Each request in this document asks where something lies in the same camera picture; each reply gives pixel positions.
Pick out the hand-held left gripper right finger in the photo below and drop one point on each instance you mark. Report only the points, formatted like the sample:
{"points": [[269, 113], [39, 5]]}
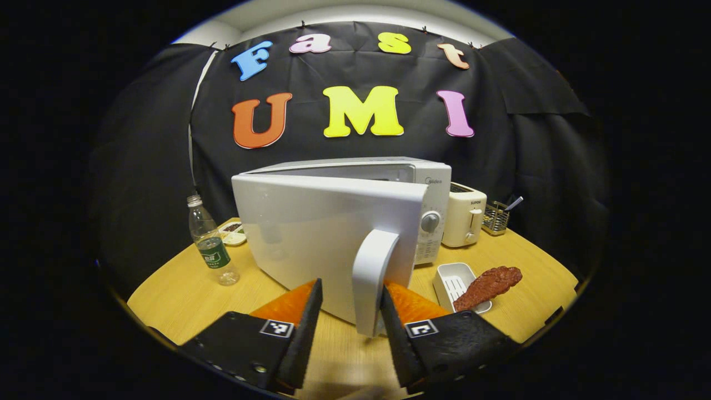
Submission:
{"points": [[397, 350]]}

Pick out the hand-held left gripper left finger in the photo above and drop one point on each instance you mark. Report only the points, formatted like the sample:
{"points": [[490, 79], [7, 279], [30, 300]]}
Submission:
{"points": [[305, 344]]}

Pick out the white microwave oven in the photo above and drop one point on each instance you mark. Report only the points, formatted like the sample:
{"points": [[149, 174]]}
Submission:
{"points": [[311, 233]]}

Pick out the brown meat piece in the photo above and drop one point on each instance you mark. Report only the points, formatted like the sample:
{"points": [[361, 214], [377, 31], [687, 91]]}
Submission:
{"points": [[489, 283]]}

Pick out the white rectangular dish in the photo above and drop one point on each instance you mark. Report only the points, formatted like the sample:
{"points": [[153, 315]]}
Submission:
{"points": [[450, 278]]}

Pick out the clear plastic water bottle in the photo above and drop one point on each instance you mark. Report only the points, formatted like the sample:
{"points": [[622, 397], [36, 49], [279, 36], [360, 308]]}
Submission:
{"points": [[214, 255]]}

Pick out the small divided condiment dish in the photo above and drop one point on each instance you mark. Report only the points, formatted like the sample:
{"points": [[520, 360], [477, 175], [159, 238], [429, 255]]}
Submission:
{"points": [[233, 238]]}

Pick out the cream white toaster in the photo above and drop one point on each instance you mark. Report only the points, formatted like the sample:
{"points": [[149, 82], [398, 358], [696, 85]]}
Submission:
{"points": [[461, 222]]}

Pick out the black table edge clamp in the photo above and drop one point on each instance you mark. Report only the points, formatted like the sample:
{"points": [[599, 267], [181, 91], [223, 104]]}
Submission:
{"points": [[554, 315]]}

